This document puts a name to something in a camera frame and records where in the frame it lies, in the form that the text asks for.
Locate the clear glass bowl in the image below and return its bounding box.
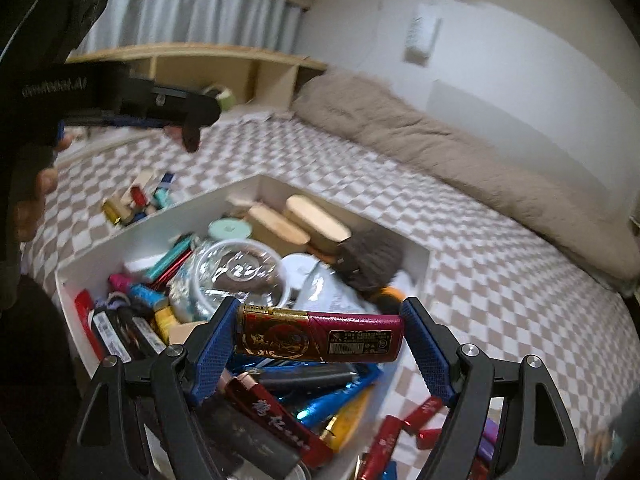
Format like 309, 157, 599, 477
168, 240, 291, 323

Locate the grey curtain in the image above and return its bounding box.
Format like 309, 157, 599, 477
75, 0, 304, 55

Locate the person's left hand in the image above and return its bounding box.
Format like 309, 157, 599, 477
11, 134, 74, 243

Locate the wooden brush block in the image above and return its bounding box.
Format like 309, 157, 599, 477
245, 204, 310, 257
283, 194, 352, 255

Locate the beige quilted blanket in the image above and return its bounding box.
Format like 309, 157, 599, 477
292, 70, 639, 282

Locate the tape roll on shelf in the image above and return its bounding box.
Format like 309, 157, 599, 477
202, 84, 236, 112

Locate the white wall device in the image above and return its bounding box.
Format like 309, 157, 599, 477
405, 3, 442, 65

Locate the dark red dragon lighter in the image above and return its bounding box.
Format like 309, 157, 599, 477
234, 306, 404, 363

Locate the wooden shelf unit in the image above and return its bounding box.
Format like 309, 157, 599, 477
67, 42, 328, 110

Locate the blue metallic lighter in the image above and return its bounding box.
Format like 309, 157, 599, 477
295, 364, 382, 429

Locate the checkered bed sheet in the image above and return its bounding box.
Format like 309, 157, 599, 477
23, 119, 639, 441

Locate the mint round tin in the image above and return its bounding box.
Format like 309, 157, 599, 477
207, 218, 252, 242

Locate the white shoe box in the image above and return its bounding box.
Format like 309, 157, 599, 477
55, 176, 431, 479

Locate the dark fluffy brush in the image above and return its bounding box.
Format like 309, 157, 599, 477
331, 229, 404, 295

